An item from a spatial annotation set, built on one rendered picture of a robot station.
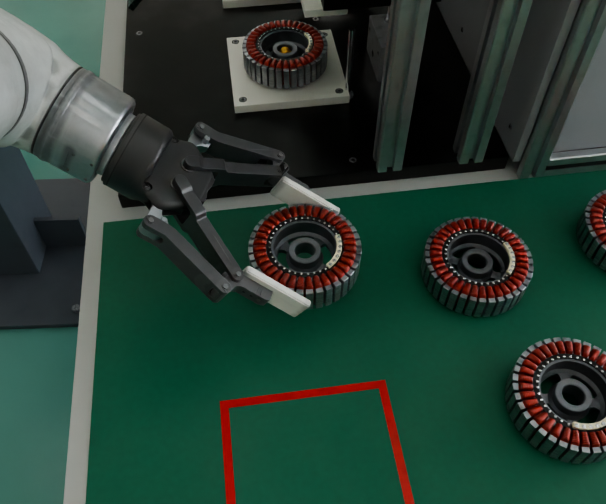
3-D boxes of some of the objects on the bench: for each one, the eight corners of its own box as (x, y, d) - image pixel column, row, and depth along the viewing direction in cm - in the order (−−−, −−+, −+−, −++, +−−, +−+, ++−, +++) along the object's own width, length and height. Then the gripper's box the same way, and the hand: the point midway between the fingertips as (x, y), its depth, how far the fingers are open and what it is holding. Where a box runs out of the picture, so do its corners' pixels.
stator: (484, 367, 62) (493, 349, 59) (587, 342, 64) (601, 323, 61) (537, 479, 56) (550, 465, 53) (650, 448, 58) (669, 433, 55)
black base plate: (121, 208, 75) (117, 195, 73) (133, -60, 114) (130, -73, 112) (505, 169, 79) (509, 155, 77) (391, -78, 118) (392, -90, 116)
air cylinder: (376, 82, 86) (380, 47, 82) (365, 49, 91) (368, 14, 86) (413, 79, 86) (419, 43, 82) (400, 46, 91) (405, 11, 87)
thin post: (342, 100, 84) (346, 33, 76) (340, 92, 85) (344, 25, 77) (354, 99, 84) (359, 32, 76) (352, 91, 85) (357, 24, 77)
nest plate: (235, 113, 82) (234, 106, 81) (227, 44, 91) (226, 37, 90) (349, 103, 83) (350, 95, 82) (330, 36, 92) (330, 28, 91)
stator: (243, 93, 83) (241, 69, 80) (244, 41, 90) (242, 17, 87) (329, 90, 83) (330, 66, 80) (323, 39, 90) (324, 15, 87)
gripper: (155, 90, 68) (327, 195, 74) (47, 260, 55) (268, 373, 60) (178, 43, 62) (363, 161, 68) (63, 221, 49) (306, 349, 55)
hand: (303, 252), depth 64 cm, fingers closed on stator, 11 cm apart
